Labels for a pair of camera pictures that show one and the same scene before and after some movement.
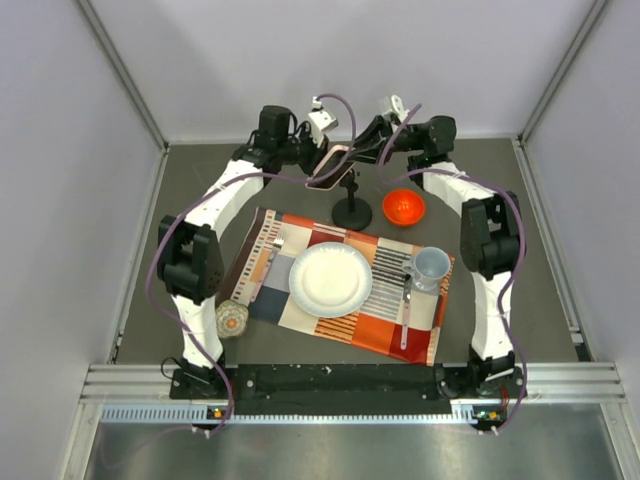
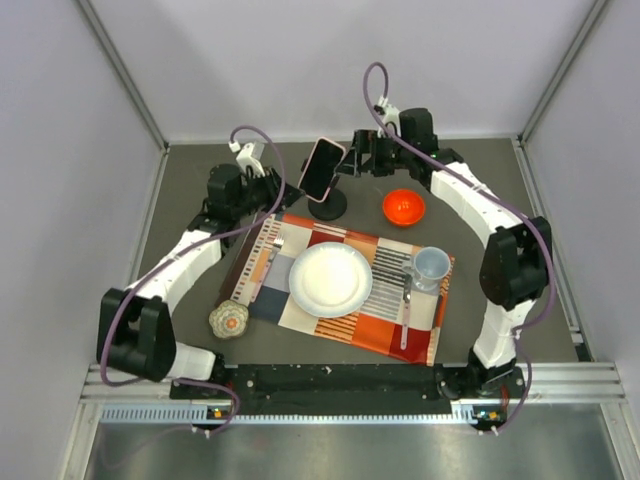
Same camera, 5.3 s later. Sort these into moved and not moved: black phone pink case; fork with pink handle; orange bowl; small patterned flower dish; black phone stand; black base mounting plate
Moved: black phone stand; black phone pink case
Not moved: fork with pink handle; black base mounting plate; small patterned flower dish; orange bowl
